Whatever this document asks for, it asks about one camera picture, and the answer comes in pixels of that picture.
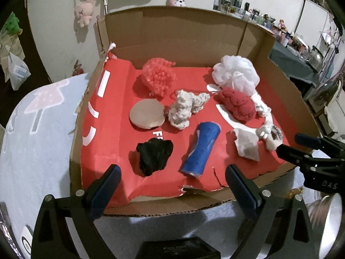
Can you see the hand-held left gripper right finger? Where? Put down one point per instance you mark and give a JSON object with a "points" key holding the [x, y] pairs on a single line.
{"points": [[242, 191]]}

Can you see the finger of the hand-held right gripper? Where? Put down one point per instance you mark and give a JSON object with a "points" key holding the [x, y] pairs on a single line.
{"points": [[306, 139], [292, 153]]}

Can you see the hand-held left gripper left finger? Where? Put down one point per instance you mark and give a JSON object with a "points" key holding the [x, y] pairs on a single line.
{"points": [[105, 191]]}

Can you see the small white plush toy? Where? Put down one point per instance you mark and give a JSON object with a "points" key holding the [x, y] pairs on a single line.
{"points": [[265, 132]]}

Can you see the white tissue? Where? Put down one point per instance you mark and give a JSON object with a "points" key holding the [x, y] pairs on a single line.
{"points": [[246, 145]]}

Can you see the black bath pouf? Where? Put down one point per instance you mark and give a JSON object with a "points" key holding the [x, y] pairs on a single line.
{"points": [[153, 156]]}

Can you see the blue sock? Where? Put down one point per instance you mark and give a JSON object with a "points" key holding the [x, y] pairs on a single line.
{"points": [[200, 148]]}

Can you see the red plush toy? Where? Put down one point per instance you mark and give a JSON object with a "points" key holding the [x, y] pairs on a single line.
{"points": [[238, 106]]}

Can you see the round beige powder puff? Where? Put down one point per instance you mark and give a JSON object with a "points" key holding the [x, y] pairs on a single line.
{"points": [[147, 113]]}

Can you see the white bath pouf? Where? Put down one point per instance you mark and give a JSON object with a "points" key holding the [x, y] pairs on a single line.
{"points": [[237, 71]]}

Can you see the beige knitted scrunchie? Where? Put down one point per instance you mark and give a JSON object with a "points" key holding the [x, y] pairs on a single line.
{"points": [[186, 108]]}

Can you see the coral bath pouf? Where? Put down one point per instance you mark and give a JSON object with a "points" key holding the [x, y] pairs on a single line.
{"points": [[159, 75]]}

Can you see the red cardboard shoe box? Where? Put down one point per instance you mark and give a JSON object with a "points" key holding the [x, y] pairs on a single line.
{"points": [[188, 32]]}

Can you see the glass jar with golden contents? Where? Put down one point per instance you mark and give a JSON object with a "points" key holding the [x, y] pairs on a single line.
{"points": [[295, 193]]}

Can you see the glass jar with green label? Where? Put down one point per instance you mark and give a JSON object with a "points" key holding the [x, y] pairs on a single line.
{"points": [[323, 215]]}

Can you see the table with green cloth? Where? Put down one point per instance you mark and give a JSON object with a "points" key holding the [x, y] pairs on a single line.
{"points": [[291, 64]]}

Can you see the steel kettle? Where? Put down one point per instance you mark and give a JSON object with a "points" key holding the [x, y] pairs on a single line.
{"points": [[316, 58]]}

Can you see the floral patterned tin box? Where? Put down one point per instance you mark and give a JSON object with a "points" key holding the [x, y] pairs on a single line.
{"points": [[175, 248]]}

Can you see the white power bank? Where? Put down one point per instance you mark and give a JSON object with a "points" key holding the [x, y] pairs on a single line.
{"points": [[26, 241]]}

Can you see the row of cosmetic bottles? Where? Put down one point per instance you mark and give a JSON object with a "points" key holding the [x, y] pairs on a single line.
{"points": [[275, 27]]}

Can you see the clear plastic bag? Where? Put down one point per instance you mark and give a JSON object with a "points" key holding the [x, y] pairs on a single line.
{"points": [[17, 71]]}

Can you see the clear hanging door organiser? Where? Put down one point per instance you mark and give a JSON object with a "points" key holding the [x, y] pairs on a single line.
{"points": [[10, 45]]}

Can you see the red tipped brush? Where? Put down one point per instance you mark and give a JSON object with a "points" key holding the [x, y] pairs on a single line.
{"points": [[105, 4]]}

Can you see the pink round faced plush toy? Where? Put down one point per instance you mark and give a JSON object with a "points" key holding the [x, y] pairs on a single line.
{"points": [[178, 2]]}

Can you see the green plush toy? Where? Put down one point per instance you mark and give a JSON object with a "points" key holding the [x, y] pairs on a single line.
{"points": [[11, 24]]}

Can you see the red wall ornament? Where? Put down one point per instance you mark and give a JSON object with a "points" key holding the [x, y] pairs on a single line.
{"points": [[78, 68]]}

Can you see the pink plush wall toy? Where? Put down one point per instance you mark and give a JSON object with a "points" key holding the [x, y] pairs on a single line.
{"points": [[85, 10]]}

